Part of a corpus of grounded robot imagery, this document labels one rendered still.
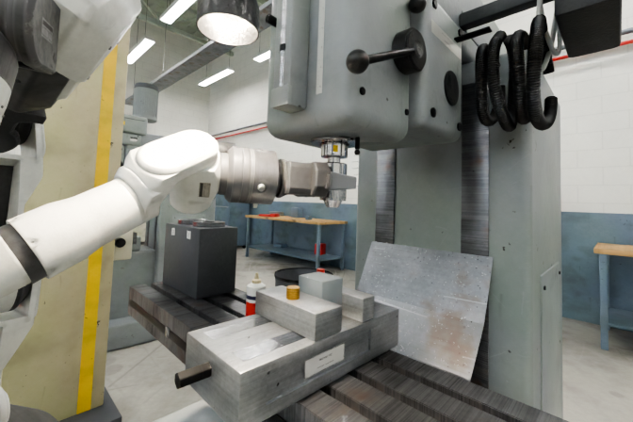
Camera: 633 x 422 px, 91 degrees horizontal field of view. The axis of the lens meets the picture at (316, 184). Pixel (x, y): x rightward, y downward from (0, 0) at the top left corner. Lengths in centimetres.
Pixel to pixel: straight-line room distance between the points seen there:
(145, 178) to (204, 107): 1035
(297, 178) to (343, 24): 23
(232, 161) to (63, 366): 193
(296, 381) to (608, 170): 438
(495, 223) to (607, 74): 414
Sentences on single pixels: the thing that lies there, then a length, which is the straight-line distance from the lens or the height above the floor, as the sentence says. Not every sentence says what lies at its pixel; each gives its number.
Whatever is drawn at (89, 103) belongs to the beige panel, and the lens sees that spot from 217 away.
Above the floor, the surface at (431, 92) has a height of 141.
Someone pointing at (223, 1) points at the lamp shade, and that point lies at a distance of 40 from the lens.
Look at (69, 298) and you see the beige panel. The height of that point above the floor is 65.
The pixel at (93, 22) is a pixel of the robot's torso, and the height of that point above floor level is 146.
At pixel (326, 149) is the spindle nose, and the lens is 54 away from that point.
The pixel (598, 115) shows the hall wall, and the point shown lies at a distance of 474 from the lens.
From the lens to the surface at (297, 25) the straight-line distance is 52.
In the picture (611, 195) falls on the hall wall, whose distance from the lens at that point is 462.
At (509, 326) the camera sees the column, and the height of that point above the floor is 95.
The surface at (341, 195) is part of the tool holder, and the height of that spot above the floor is 121.
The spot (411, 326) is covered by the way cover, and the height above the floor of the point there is 93.
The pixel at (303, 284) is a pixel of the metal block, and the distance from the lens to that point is 58.
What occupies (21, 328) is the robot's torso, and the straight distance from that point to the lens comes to 96.
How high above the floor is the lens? 120
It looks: 3 degrees up
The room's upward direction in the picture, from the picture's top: 2 degrees clockwise
